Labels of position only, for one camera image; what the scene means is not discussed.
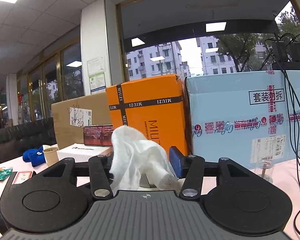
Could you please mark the clear plastic cup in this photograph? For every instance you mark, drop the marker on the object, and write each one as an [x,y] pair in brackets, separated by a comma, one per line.
[264,169]

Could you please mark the light blue cardboard box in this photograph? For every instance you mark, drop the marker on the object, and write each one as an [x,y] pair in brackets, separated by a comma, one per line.
[247,117]

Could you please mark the smartphone with red screen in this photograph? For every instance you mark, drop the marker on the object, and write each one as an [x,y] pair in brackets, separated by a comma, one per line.
[98,135]

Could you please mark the black leather sofa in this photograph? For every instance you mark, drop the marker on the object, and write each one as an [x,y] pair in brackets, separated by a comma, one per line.
[15,140]

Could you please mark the white cleaning cloth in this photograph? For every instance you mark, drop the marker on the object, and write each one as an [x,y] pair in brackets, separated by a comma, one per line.
[135,155]

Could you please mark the orange MIUZI cardboard box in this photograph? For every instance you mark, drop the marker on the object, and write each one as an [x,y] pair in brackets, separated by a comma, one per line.
[154,106]

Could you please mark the red white card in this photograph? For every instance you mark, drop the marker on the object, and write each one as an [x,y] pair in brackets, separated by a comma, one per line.
[22,176]

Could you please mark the green snack packet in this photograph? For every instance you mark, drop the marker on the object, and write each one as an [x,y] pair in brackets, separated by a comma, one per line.
[5,172]

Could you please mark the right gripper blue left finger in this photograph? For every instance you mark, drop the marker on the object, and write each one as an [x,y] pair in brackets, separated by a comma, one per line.
[109,158]

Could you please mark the white notice on pillar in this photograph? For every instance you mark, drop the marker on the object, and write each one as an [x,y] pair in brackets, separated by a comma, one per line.
[96,74]

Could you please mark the black charger row on shelf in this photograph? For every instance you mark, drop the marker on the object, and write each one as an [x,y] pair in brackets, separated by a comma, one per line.
[283,53]

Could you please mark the white flat box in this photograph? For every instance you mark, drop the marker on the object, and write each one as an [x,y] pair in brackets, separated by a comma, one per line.
[82,153]

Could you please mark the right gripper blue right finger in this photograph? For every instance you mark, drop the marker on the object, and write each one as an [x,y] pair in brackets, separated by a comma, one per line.
[178,162]

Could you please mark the brown paper cup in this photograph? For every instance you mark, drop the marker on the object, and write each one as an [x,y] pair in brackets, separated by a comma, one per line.
[51,156]

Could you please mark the blue cloth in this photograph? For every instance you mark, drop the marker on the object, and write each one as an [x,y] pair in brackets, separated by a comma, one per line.
[34,156]

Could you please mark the brown cardboard box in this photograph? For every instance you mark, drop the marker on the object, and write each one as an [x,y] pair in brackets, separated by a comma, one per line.
[70,116]

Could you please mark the grey lidded container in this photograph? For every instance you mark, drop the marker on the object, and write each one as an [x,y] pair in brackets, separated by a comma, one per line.
[144,182]

